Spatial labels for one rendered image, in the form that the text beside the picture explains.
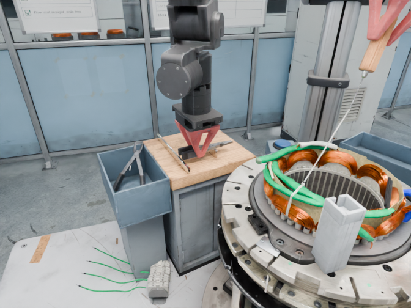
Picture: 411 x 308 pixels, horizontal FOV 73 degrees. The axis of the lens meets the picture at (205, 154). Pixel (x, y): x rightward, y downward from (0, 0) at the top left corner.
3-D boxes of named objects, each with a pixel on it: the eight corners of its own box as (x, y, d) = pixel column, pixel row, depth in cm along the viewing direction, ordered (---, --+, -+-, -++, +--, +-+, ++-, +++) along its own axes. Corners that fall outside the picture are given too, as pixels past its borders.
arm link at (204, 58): (216, 46, 50) (186, 44, 52) (202, 53, 44) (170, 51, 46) (215, 84, 54) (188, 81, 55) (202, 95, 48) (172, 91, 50)
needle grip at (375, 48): (372, 71, 31) (397, 14, 29) (356, 68, 32) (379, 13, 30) (375, 74, 32) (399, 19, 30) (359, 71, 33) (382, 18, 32)
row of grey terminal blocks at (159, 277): (168, 304, 61) (167, 292, 59) (147, 304, 61) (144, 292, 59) (172, 266, 70) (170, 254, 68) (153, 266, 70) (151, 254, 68)
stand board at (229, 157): (172, 191, 54) (172, 181, 53) (143, 150, 69) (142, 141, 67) (255, 165, 62) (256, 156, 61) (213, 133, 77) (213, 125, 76)
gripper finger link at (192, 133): (190, 165, 55) (189, 122, 50) (176, 150, 61) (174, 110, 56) (219, 157, 58) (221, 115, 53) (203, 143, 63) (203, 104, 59)
